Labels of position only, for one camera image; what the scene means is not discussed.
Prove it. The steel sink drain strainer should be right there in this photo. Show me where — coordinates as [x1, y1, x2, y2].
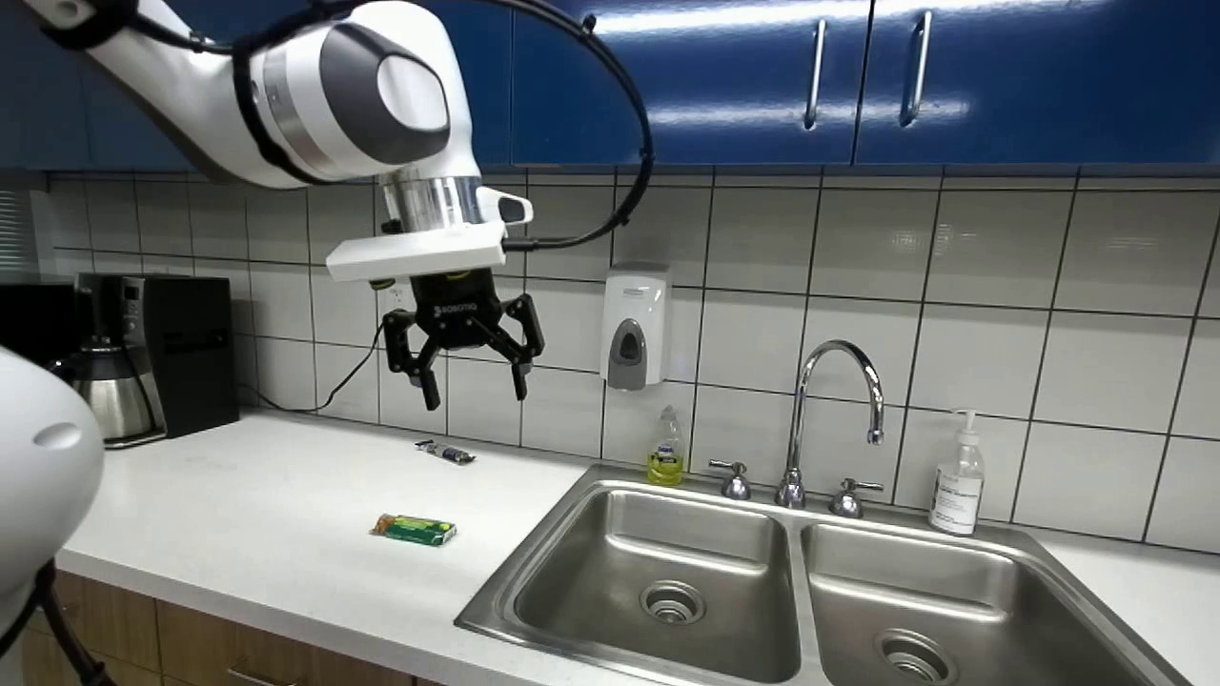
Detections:
[878, 631, 958, 686]
[639, 575, 704, 631]

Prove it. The chrome gooseneck faucet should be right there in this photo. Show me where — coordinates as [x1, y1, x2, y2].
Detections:
[771, 335, 893, 512]

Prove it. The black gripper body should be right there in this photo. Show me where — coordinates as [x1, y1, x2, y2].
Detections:
[406, 266, 512, 354]

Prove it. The black coffee maker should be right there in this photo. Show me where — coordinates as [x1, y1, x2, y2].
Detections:
[76, 270, 245, 450]

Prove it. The stainless steel double sink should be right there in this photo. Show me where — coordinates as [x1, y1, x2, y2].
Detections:
[452, 467, 1192, 686]

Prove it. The black power cord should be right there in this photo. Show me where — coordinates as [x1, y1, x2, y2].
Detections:
[314, 284, 391, 421]

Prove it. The wooden base cabinet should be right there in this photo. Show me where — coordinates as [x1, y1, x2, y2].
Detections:
[15, 568, 429, 686]

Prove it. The stainless steel coffee carafe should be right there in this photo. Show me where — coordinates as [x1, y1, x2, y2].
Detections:
[58, 338, 164, 450]

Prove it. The green packet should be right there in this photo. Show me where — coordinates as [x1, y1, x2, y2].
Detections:
[366, 512, 461, 554]

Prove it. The black box appliance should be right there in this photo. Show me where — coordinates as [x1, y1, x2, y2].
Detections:
[0, 284, 84, 373]

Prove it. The small dark gadget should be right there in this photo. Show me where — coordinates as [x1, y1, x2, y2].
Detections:
[411, 435, 480, 469]

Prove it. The blue cabinet door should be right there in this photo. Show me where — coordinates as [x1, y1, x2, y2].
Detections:
[851, 0, 1220, 178]
[0, 0, 200, 177]
[507, 0, 878, 177]
[441, 0, 517, 177]

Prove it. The white wall soap dispenser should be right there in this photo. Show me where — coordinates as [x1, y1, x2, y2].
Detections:
[597, 270, 671, 393]

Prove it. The silver cabinet door handle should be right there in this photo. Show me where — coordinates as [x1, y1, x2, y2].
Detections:
[901, 7, 936, 134]
[800, 17, 830, 134]

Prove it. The yellow dish soap bottle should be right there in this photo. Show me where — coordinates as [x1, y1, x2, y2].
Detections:
[639, 403, 691, 488]

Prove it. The chrome faucet handle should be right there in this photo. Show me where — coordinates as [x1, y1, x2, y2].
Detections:
[709, 457, 757, 504]
[823, 477, 885, 523]

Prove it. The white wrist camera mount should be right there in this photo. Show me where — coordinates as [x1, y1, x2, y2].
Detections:
[324, 187, 539, 288]

